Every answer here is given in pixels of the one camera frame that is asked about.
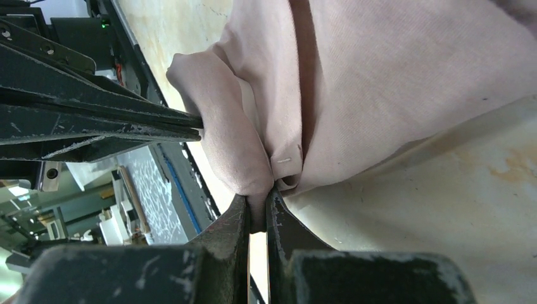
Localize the pink underwear cream waistband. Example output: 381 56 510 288
167 1 536 233

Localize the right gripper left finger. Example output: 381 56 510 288
189 194 251 303

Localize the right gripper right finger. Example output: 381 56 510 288
265 187 334 303

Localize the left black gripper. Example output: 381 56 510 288
1 1 203 192

